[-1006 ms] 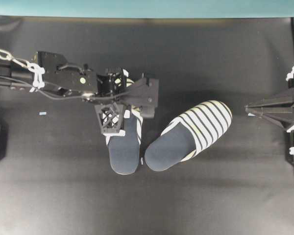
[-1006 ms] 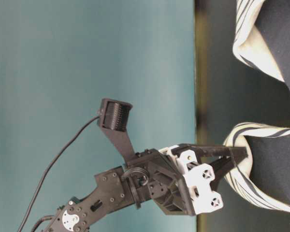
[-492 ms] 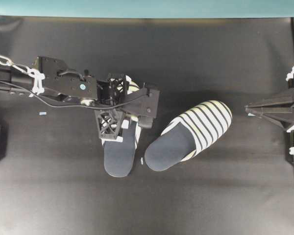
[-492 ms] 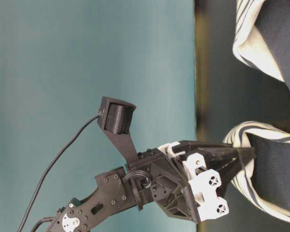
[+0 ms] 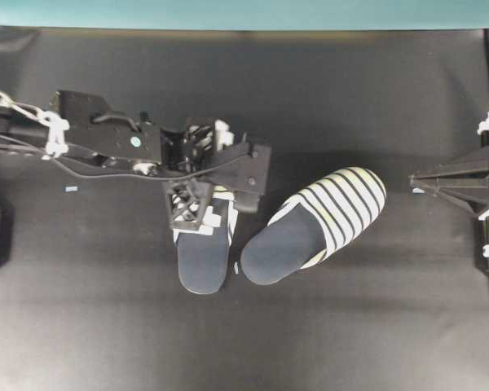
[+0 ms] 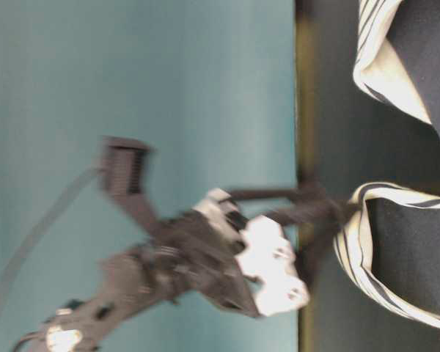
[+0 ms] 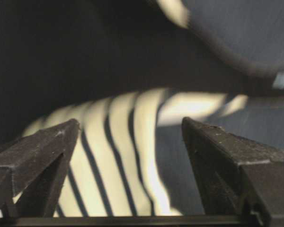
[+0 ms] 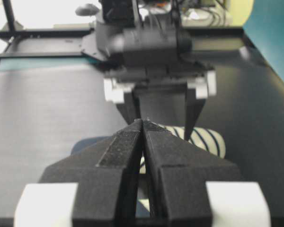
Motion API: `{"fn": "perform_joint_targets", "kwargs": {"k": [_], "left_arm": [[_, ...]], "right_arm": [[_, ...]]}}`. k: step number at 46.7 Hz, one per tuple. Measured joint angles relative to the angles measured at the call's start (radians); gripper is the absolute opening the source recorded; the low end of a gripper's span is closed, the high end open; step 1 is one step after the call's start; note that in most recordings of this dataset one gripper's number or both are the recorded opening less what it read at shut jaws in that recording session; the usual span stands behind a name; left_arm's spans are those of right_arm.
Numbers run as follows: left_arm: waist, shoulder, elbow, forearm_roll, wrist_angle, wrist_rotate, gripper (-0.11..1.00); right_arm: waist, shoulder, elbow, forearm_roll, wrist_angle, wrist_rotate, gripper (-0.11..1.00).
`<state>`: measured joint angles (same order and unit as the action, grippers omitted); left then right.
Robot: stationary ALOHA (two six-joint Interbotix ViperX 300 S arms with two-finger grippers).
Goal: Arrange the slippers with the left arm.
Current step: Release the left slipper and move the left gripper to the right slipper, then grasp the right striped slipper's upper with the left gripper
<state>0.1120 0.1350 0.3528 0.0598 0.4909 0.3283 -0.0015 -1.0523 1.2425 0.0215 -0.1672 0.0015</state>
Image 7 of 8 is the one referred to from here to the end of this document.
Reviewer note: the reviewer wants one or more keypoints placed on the navy white striped slipper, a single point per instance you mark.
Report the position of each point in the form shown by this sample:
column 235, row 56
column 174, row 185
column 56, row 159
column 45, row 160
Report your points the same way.
column 130, row 158

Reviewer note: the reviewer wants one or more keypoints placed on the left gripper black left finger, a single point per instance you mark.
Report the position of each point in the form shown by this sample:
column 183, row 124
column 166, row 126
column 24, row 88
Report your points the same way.
column 33, row 170

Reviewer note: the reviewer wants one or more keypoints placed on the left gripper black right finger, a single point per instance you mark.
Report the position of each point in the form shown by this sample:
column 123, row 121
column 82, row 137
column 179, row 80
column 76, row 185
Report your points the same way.
column 236, row 175

